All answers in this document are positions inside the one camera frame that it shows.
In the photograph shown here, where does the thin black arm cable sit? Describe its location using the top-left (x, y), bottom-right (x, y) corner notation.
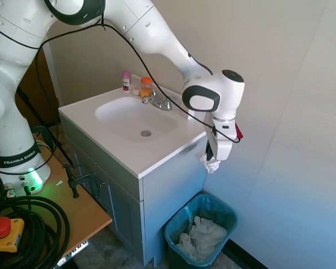
top-left (0, 16), bottom-right (241, 172)

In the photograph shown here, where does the wooden table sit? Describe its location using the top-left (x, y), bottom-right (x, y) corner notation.
top-left (0, 131), bottom-right (113, 269)

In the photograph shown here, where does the white vanity sink top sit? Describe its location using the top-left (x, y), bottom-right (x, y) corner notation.
top-left (58, 84), bottom-right (211, 179)

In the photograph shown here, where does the dark green trash bin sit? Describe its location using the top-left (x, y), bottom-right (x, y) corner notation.
top-left (165, 194), bottom-right (239, 267)

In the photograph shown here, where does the brown wooden door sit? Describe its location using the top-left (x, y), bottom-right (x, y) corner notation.
top-left (15, 44), bottom-right (61, 132)

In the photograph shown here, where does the grey vanity cabinet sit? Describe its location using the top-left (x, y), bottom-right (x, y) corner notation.
top-left (64, 133), bottom-right (209, 267)

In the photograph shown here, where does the teal plastic bin liner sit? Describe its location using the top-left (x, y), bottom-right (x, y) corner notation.
top-left (164, 193), bottom-right (239, 253)

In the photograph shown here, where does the white bottle with pink cap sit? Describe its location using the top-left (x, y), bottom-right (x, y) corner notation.
top-left (122, 71), bottom-right (131, 92)

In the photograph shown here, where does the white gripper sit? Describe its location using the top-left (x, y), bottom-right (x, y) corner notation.
top-left (203, 119), bottom-right (237, 163)

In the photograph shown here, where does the white tissue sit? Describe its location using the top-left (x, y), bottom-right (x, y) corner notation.
top-left (199, 151), bottom-right (222, 174)

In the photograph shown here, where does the coiled thick black cable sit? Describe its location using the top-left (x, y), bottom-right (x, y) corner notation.
top-left (0, 195), bottom-right (71, 269)

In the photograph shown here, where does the black baseboard strip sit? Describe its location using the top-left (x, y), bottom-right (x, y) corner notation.
top-left (220, 237), bottom-right (273, 269)

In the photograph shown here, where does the pile of white tissues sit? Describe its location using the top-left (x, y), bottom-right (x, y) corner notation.
top-left (176, 215), bottom-right (228, 263)

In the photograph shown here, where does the yellow emergency stop box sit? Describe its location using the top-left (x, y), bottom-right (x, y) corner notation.
top-left (0, 217), bottom-right (25, 254)

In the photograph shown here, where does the black clamp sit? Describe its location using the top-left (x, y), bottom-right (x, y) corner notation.
top-left (30, 125), bottom-right (55, 154)
top-left (62, 163), bottom-right (104, 198)

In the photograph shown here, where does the chrome faucet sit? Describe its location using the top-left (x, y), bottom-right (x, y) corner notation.
top-left (141, 89), bottom-right (174, 111)

